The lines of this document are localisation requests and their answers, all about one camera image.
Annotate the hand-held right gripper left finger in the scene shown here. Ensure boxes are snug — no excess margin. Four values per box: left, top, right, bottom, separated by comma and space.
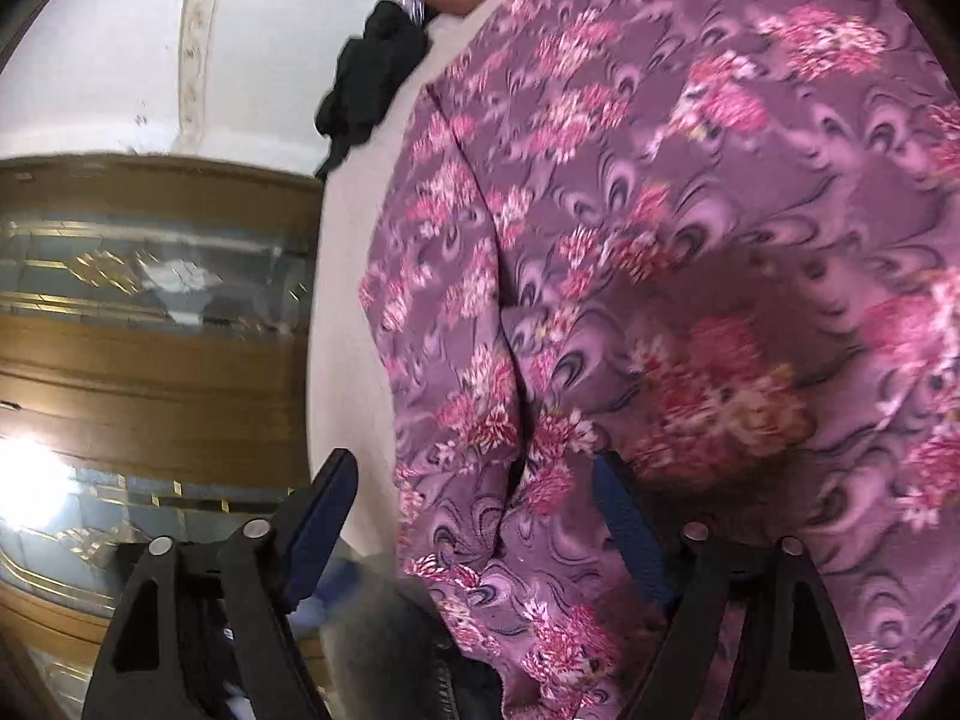
81, 448, 359, 720

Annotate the dark zippered cloth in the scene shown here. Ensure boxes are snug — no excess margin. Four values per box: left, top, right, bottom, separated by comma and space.
296, 559, 518, 720

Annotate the purple floral garment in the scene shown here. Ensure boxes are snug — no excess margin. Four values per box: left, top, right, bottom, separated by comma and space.
358, 0, 960, 720

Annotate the beige sofa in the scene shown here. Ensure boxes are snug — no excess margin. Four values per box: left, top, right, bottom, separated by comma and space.
306, 0, 572, 550

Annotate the wooden glass-front cabinet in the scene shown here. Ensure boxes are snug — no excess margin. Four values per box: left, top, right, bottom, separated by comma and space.
0, 154, 325, 720

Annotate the black cloth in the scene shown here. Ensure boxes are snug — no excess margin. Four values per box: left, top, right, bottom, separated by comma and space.
315, 0, 430, 179

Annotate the clear plastic item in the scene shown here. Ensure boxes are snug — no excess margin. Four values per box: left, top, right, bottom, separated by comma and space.
382, 0, 440, 25

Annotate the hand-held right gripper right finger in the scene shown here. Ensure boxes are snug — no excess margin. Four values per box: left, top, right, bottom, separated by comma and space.
592, 454, 880, 720

